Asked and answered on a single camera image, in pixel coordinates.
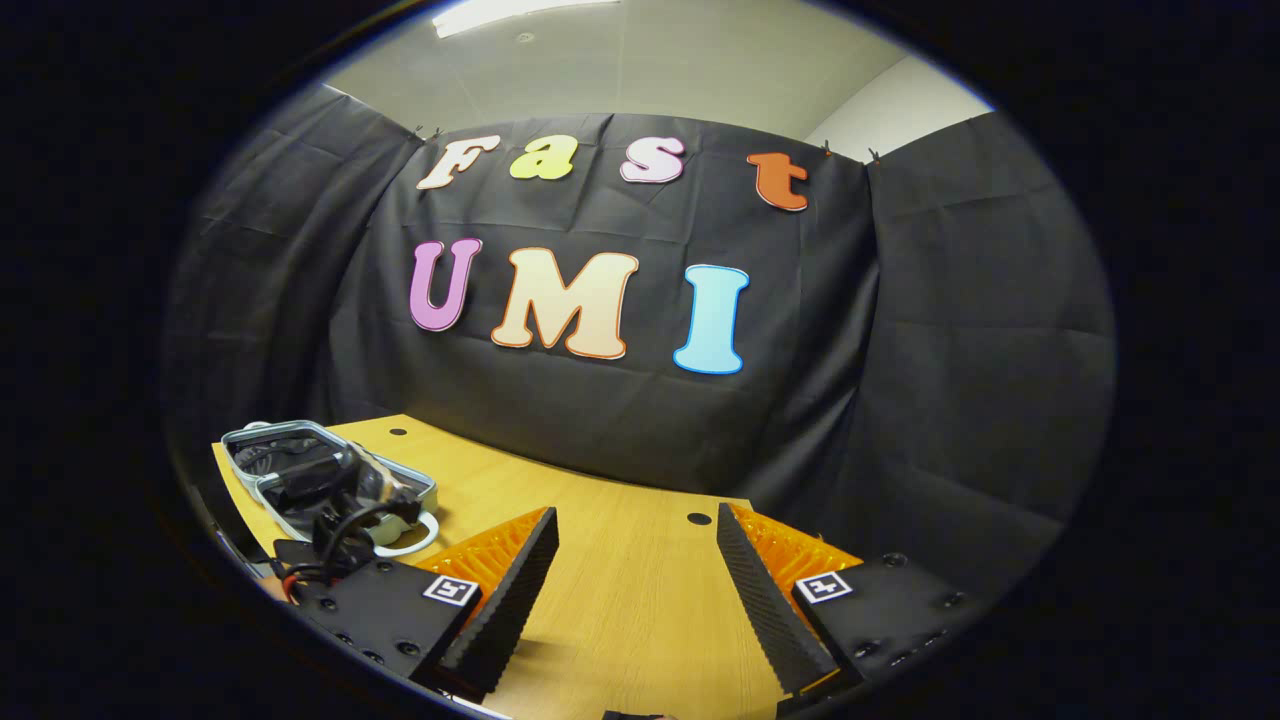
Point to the black backdrop cloth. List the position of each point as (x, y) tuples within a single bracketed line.
[(850, 350)]

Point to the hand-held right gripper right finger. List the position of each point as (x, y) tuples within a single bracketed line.
[(770, 610)]

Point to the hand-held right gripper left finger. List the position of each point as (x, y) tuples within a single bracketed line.
[(510, 600)]

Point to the pale blue suitcase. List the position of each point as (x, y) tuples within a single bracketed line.
[(262, 462)]

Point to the ceiling light panel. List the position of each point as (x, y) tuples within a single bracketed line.
[(520, 12)]

